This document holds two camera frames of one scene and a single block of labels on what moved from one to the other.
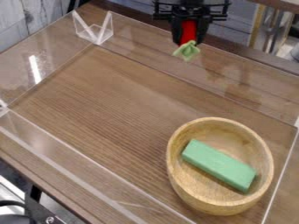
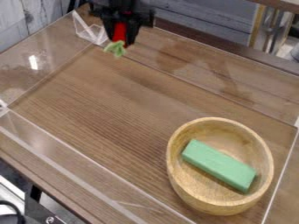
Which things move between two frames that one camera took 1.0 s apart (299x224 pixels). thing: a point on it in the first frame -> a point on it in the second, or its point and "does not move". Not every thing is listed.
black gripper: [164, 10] -> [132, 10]
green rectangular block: [219, 164] does not move
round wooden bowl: [200, 190] does not move
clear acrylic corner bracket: [95, 33] does not move
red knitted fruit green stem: [187, 50] -> [116, 47]
